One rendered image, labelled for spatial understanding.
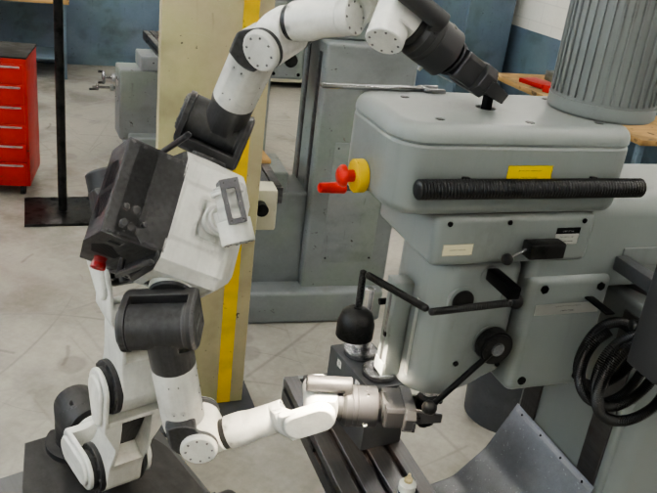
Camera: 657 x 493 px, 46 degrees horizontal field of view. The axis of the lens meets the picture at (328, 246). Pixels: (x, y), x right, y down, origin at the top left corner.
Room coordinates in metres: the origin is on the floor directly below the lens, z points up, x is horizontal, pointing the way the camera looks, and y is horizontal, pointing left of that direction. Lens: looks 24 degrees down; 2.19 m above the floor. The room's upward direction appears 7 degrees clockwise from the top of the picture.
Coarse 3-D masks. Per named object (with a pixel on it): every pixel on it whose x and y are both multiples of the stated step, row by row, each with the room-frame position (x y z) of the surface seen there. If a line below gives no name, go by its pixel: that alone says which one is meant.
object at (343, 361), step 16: (336, 352) 1.78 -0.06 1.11; (352, 352) 1.77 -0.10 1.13; (368, 352) 1.78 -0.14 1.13; (336, 368) 1.77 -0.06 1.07; (352, 368) 1.71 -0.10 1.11; (368, 368) 1.70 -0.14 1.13; (368, 384) 1.64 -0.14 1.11; (384, 384) 1.65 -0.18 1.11; (400, 384) 1.66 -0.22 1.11; (352, 432) 1.66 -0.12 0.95; (368, 432) 1.63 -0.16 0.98; (384, 432) 1.65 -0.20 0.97; (400, 432) 1.68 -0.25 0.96; (368, 448) 1.63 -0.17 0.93
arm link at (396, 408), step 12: (360, 384) 1.41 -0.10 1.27; (360, 396) 1.36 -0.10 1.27; (372, 396) 1.37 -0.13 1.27; (384, 396) 1.38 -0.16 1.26; (396, 396) 1.40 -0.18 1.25; (408, 396) 1.40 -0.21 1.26; (360, 408) 1.35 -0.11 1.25; (372, 408) 1.35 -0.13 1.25; (384, 408) 1.36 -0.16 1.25; (396, 408) 1.36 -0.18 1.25; (408, 408) 1.36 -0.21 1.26; (360, 420) 1.34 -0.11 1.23; (372, 420) 1.34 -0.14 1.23; (384, 420) 1.35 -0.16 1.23; (396, 420) 1.35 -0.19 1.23; (408, 420) 1.34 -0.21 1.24
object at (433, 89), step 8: (328, 88) 1.39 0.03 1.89; (336, 88) 1.40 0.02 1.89; (344, 88) 1.40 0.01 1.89; (352, 88) 1.41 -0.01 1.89; (360, 88) 1.42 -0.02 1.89; (368, 88) 1.42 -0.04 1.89; (376, 88) 1.43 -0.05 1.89; (384, 88) 1.43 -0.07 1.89; (392, 88) 1.44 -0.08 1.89; (400, 88) 1.45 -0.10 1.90; (408, 88) 1.45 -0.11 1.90; (416, 88) 1.46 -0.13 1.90; (424, 88) 1.47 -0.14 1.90; (432, 88) 1.50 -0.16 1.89
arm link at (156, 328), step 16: (144, 304) 1.31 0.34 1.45; (160, 304) 1.31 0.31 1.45; (176, 304) 1.31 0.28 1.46; (128, 320) 1.27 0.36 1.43; (144, 320) 1.27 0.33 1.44; (160, 320) 1.27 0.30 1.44; (176, 320) 1.27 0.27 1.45; (128, 336) 1.26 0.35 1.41; (144, 336) 1.26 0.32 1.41; (160, 336) 1.26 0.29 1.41; (176, 336) 1.26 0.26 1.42; (160, 352) 1.27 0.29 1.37; (176, 352) 1.27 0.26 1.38; (192, 352) 1.30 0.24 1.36; (160, 368) 1.27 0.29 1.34; (176, 368) 1.27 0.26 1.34; (192, 368) 1.30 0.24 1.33
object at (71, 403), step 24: (72, 408) 1.89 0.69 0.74; (48, 432) 1.95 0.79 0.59; (24, 456) 1.86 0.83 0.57; (48, 456) 1.87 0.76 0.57; (168, 456) 1.94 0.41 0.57; (24, 480) 1.75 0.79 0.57; (48, 480) 1.77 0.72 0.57; (72, 480) 1.78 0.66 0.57; (144, 480) 1.82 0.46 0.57; (168, 480) 1.83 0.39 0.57; (192, 480) 1.84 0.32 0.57
